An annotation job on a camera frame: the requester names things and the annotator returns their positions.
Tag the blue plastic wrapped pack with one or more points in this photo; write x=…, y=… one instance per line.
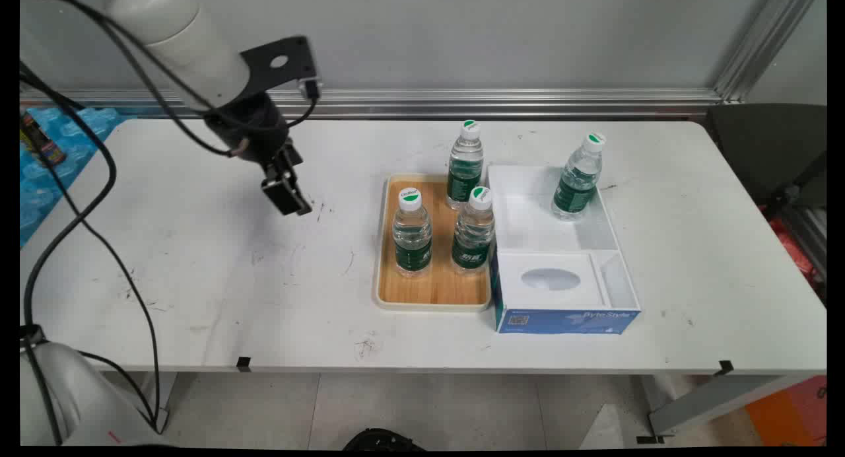
x=39, y=193

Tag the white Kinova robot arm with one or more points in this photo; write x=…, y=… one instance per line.
x=178, y=41

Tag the aluminium frame post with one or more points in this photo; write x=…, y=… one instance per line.
x=759, y=47

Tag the red bag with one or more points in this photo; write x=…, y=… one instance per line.
x=795, y=252

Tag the wooden tray cream rim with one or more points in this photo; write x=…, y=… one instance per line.
x=439, y=288

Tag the black tape marker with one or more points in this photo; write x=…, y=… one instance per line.
x=243, y=364
x=726, y=368

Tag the orange floor box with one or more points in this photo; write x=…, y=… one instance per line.
x=789, y=417

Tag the water bottle green label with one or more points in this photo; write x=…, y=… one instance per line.
x=464, y=173
x=473, y=242
x=575, y=186
x=412, y=242

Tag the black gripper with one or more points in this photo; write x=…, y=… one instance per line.
x=251, y=127

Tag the black round floor object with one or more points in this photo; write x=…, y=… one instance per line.
x=383, y=440

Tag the white box blue sides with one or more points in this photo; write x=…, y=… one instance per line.
x=561, y=315

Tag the white table leg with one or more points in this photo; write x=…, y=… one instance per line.
x=713, y=401

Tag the dark small can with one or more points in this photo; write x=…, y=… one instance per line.
x=41, y=143

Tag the aluminium frame rail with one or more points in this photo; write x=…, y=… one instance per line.
x=462, y=103

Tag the black chair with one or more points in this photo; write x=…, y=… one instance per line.
x=766, y=146

